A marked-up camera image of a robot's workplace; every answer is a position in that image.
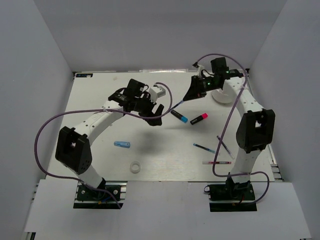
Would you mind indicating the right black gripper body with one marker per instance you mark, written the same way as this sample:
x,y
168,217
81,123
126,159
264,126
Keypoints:
x,y
201,85

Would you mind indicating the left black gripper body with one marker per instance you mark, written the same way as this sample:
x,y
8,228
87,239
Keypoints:
x,y
144,106

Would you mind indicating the blue pen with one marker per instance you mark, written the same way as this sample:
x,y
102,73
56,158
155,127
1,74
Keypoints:
x,y
204,148
176,105

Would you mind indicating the blue correction tape dispenser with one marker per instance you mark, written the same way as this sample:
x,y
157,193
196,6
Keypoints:
x,y
122,144

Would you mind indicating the dark purple ink pen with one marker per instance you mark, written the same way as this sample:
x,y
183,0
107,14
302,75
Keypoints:
x,y
226,148

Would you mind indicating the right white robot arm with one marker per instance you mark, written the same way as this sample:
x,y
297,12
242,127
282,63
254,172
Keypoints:
x,y
256,127

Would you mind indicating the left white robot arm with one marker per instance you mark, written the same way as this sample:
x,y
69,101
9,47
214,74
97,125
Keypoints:
x,y
74,143

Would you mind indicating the white round divided container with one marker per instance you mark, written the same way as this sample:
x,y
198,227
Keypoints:
x,y
224,97

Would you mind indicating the black highlighter pink cap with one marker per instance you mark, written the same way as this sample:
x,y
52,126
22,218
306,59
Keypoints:
x,y
199,119

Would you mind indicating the black highlighter blue cap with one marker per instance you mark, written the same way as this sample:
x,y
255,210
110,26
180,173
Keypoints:
x,y
179,116

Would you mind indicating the white tape roll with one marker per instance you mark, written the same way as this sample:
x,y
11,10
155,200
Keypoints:
x,y
135,167

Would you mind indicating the red pen on right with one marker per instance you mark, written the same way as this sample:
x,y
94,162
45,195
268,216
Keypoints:
x,y
217,162

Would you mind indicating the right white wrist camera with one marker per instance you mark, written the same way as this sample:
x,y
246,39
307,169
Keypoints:
x,y
200,70

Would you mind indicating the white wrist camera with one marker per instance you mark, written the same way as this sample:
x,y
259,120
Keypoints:
x,y
200,70
156,92

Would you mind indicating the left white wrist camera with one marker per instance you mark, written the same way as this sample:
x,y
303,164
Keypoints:
x,y
156,92

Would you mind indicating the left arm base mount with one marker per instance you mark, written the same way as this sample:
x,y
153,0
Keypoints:
x,y
86,198

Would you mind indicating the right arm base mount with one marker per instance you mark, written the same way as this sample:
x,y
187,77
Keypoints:
x,y
231,197

